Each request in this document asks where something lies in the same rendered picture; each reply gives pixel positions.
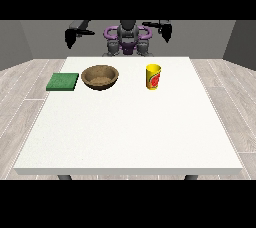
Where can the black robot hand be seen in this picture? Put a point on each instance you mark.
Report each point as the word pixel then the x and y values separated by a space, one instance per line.
pixel 163 28
pixel 71 36

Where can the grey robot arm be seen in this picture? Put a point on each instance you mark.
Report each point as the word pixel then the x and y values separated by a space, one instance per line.
pixel 80 24
pixel 164 22

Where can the green square pad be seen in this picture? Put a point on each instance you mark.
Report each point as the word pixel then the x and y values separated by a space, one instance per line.
pixel 62 81

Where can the yellow cup with melon print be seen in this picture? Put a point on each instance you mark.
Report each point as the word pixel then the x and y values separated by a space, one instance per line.
pixel 153 76

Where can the brown wooden bowl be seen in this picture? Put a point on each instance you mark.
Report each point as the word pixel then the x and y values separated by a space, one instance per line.
pixel 100 77

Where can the grey robot trunk purple rings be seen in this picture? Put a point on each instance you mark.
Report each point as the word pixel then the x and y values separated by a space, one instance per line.
pixel 127 40

